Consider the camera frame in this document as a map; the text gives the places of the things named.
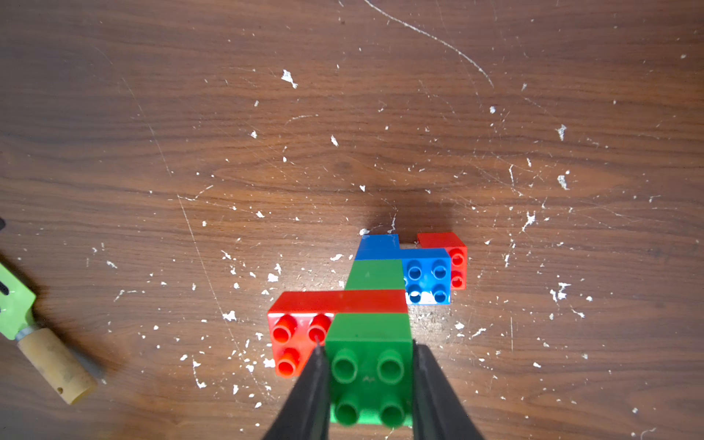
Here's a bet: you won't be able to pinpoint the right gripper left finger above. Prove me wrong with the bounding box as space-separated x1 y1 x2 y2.
263 345 331 440

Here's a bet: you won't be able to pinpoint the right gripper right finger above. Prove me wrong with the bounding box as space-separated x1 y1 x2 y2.
412 343 483 440

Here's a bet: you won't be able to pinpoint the green small lego brick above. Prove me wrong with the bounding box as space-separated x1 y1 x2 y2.
324 313 414 428
345 260 405 291

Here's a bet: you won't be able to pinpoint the red long lego brick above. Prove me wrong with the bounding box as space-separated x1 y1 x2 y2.
267 290 408 378

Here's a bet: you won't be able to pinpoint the blue long lego brick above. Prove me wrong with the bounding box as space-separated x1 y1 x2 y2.
400 249 451 305

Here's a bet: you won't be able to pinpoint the red small lego brick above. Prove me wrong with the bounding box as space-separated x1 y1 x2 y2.
417 232 469 291

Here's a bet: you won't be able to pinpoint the blue small lego brick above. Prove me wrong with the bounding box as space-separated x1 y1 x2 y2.
355 234 402 260

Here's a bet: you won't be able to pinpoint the green toy rake wooden handle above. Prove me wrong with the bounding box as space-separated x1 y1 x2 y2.
1 266 97 404

